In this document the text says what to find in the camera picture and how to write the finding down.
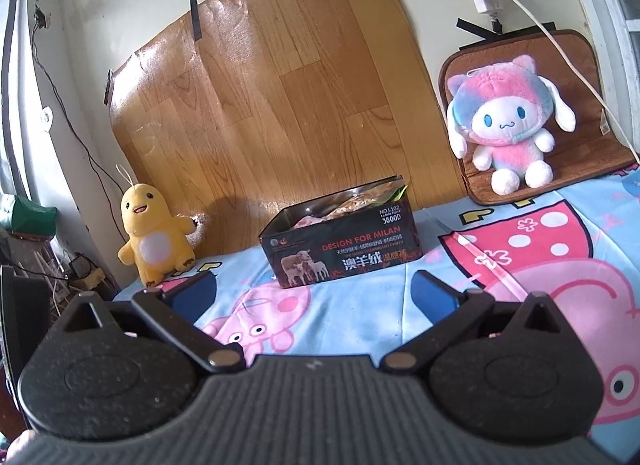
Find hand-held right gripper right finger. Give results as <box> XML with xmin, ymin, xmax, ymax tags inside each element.
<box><xmin>382</xmin><ymin>270</ymin><xmax>569</xmax><ymax>374</ymax></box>

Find white power cable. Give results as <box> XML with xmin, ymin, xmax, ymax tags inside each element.
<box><xmin>497</xmin><ymin>0</ymin><xmax>640</xmax><ymax>163</ymax></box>

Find grey curtain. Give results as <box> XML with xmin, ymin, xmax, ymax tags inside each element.
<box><xmin>0</xmin><ymin>0</ymin><xmax>32</xmax><ymax>196</ymax></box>

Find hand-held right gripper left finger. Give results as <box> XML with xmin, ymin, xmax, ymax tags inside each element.
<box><xmin>60</xmin><ymin>270</ymin><xmax>247</xmax><ymax>374</ymax></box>

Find pink blue plush toy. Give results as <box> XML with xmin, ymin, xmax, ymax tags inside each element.
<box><xmin>446</xmin><ymin>55</ymin><xmax>576</xmax><ymax>196</ymax></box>

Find brown seat cushion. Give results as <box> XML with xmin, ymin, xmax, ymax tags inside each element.
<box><xmin>439</xmin><ymin>29</ymin><xmax>640</xmax><ymax>206</ymax></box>

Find wood pattern wall sheet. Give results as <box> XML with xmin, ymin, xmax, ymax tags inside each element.
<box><xmin>107</xmin><ymin>0</ymin><xmax>469</xmax><ymax>256</ymax></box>

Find tan snack packet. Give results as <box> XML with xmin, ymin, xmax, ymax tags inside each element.
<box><xmin>320</xmin><ymin>184</ymin><xmax>401</xmax><ymax>219</ymax></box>

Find green cloth bag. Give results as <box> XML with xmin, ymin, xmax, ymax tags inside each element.
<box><xmin>0</xmin><ymin>195</ymin><xmax>57</xmax><ymax>241</ymax></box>

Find thin black wall cord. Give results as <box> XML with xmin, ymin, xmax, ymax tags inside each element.
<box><xmin>30</xmin><ymin>2</ymin><xmax>124</xmax><ymax>291</ymax></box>

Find printed cartoon pig blanket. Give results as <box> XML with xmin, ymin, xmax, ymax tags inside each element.
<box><xmin>112</xmin><ymin>165</ymin><xmax>640</xmax><ymax>461</ymax></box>

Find yellow plush chick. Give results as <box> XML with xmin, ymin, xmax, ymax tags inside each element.
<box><xmin>117</xmin><ymin>164</ymin><xmax>199</xmax><ymax>289</ymax></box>

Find black sheep print tin box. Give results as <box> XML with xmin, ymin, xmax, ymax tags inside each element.
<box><xmin>258</xmin><ymin>176</ymin><xmax>424</xmax><ymax>290</ymax></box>

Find black flat device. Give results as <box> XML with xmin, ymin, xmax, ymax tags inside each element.
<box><xmin>0</xmin><ymin>265</ymin><xmax>56</xmax><ymax>366</ymax></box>

